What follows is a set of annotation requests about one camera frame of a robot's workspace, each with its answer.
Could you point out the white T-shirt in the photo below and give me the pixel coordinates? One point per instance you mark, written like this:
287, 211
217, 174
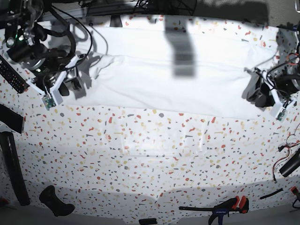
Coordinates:
185, 73

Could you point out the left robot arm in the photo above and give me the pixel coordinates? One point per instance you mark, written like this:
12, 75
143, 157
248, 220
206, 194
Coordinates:
287, 58

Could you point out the black bar clamp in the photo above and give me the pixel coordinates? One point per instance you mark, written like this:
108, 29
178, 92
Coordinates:
219, 211

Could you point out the black remote control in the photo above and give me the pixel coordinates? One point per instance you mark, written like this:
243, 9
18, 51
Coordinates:
12, 77

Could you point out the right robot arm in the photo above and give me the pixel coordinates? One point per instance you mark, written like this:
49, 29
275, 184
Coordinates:
39, 50

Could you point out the black game controller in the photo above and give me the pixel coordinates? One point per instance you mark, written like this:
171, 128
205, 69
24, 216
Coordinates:
59, 208

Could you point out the black flat box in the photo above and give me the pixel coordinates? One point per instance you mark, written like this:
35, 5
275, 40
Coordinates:
13, 120

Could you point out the small black rectangular device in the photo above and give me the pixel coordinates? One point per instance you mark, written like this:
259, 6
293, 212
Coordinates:
148, 221

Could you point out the black curved stand leg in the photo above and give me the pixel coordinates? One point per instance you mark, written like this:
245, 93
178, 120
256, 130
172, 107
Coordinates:
8, 147

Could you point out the terrazzo patterned tablecloth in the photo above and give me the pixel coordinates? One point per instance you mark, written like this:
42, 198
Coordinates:
133, 163

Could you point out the black table clip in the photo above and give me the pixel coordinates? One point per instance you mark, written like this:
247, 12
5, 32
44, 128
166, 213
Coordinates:
116, 21

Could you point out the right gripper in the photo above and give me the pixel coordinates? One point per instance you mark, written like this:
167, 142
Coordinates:
52, 94

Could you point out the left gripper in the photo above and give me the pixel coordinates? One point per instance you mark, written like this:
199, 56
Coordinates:
275, 93

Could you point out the black cylinder flashlight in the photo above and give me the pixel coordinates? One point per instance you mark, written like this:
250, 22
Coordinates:
291, 165

